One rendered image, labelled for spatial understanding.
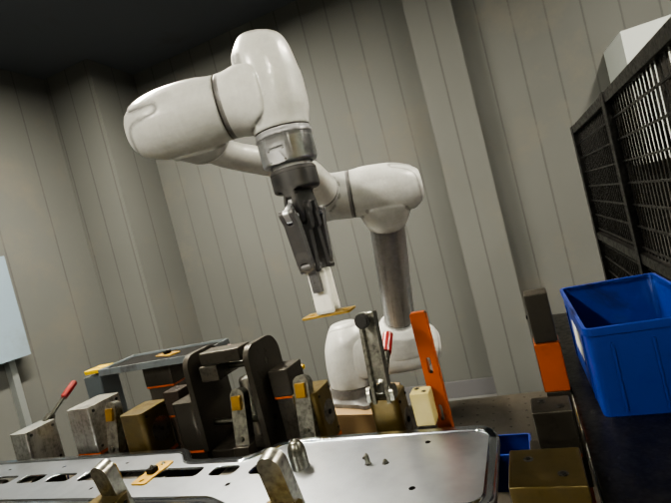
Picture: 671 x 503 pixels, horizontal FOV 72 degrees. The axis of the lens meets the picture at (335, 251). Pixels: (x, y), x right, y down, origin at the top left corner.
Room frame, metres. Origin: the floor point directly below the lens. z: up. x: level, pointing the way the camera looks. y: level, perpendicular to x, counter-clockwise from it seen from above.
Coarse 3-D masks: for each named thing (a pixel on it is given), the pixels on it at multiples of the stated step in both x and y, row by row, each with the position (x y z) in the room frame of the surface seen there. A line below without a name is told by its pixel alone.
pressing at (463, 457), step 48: (384, 432) 0.83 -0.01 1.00; (432, 432) 0.79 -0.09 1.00; (480, 432) 0.75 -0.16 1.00; (48, 480) 1.03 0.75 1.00; (192, 480) 0.84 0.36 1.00; (240, 480) 0.79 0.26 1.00; (336, 480) 0.71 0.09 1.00; (384, 480) 0.68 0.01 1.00; (432, 480) 0.65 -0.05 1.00; (480, 480) 0.62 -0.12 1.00
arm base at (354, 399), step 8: (336, 392) 1.55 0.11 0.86; (344, 392) 1.53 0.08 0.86; (352, 392) 1.53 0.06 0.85; (360, 392) 1.53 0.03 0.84; (336, 400) 1.55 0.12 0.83; (344, 400) 1.53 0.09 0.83; (352, 400) 1.52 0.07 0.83; (360, 400) 1.52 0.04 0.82; (352, 408) 1.51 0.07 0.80; (360, 408) 1.50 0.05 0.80; (368, 408) 1.49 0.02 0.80
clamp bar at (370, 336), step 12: (360, 312) 0.90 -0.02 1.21; (372, 312) 0.87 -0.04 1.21; (360, 324) 0.85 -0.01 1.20; (372, 324) 0.87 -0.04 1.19; (360, 336) 0.88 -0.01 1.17; (372, 336) 0.88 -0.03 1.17; (372, 348) 0.88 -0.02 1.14; (372, 360) 0.88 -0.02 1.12; (384, 360) 0.87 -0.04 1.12; (372, 372) 0.88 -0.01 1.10; (384, 372) 0.86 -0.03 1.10; (372, 384) 0.87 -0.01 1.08; (384, 384) 0.86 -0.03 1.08; (372, 396) 0.86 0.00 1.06
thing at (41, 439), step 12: (48, 420) 1.32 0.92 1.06; (24, 432) 1.25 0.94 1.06; (36, 432) 1.26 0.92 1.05; (48, 432) 1.29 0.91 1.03; (12, 444) 1.26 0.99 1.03; (24, 444) 1.24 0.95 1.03; (36, 444) 1.25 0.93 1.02; (48, 444) 1.28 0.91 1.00; (60, 444) 1.31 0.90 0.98; (24, 456) 1.25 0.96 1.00; (36, 456) 1.25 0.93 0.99; (48, 456) 1.28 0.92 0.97; (60, 456) 1.30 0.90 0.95; (60, 480) 1.29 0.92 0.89
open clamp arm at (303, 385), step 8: (296, 376) 0.95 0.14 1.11; (304, 376) 0.95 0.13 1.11; (296, 384) 0.94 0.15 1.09; (304, 384) 0.94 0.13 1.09; (312, 384) 0.95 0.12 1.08; (296, 392) 0.94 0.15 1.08; (304, 392) 0.93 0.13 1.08; (296, 400) 0.95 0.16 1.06; (304, 400) 0.94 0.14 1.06; (304, 408) 0.94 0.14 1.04; (312, 408) 0.93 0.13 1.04; (304, 416) 0.94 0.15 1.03; (312, 416) 0.93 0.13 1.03; (304, 424) 0.93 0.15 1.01; (312, 424) 0.93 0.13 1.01; (304, 432) 0.92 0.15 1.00; (312, 432) 0.92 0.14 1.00
